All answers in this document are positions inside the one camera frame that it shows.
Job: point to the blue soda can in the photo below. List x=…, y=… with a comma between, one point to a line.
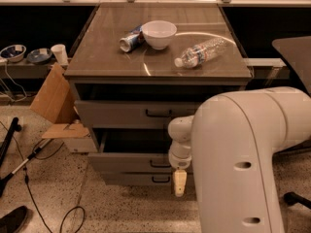
x=132, y=39

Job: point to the black stand leg left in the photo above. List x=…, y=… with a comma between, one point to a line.
x=14, y=127

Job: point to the dark round table top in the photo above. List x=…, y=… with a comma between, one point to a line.
x=296, y=52

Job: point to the grey top drawer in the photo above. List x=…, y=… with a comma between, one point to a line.
x=132, y=114

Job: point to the brown cardboard box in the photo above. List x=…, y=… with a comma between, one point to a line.
x=55, y=103

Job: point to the dark blue bowl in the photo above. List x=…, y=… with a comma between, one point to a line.
x=39, y=56

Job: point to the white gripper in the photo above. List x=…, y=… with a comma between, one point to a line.
x=180, y=162

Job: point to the grey bottom drawer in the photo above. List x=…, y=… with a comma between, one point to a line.
x=139, y=179

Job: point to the black shoe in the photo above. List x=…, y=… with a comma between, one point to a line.
x=13, y=221

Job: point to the grey drawer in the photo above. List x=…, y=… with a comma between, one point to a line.
x=139, y=179
x=132, y=114
x=132, y=151

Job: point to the white paper cup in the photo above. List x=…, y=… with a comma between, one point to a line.
x=59, y=51

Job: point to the black and silver pole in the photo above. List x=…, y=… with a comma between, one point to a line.
x=5, y=180

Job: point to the grey drawer cabinet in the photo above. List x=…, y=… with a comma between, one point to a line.
x=101, y=71

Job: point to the clear plastic water bottle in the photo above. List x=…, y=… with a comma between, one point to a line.
x=201, y=53

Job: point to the black caster foot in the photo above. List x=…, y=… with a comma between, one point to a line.
x=292, y=198

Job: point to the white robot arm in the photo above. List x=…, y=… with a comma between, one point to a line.
x=229, y=143

